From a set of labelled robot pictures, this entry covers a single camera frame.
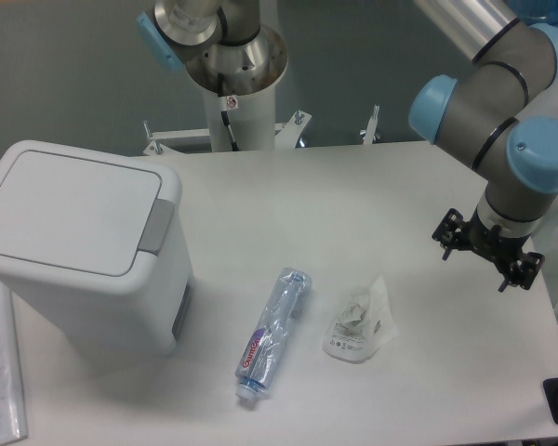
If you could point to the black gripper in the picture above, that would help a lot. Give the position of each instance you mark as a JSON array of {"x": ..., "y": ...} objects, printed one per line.
[{"x": 506, "y": 253}]

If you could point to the silver second robot arm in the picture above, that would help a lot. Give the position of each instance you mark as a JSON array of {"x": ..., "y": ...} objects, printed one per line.
[{"x": 175, "y": 32}]

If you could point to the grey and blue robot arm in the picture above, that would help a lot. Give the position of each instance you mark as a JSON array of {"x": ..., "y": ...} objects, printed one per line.
[{"x": 476, "y": 122}]

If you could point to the white plastic trash can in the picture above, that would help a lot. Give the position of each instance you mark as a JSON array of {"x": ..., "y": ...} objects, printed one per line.
[{"x": 141, "y": 309}]

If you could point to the white trash can lid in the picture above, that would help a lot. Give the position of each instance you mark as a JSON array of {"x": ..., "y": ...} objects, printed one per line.
[{"x": 72, "y": 210}]

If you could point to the crumpled clear plastic wrapper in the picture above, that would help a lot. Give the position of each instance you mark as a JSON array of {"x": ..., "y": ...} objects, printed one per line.
[{"x": 363, "y": 325}]

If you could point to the crushed clear plastic bottle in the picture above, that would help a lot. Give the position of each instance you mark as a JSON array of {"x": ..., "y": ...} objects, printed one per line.
[{"x": 267, "y": 345}]

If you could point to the grey lid push button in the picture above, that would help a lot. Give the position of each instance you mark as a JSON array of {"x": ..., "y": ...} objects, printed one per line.
[{"x": 154, "y": 234}]

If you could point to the paper sheet in sleeve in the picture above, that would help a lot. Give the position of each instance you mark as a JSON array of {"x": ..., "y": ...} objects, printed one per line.
[{"x": 13, "y": 420}]

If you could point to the white pedestal base frame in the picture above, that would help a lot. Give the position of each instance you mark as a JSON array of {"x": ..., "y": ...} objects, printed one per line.
[{"x": 229, "y": 134}]

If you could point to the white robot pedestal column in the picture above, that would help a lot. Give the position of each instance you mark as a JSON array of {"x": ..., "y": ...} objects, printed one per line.
[{"x": 241, "y": 79}]

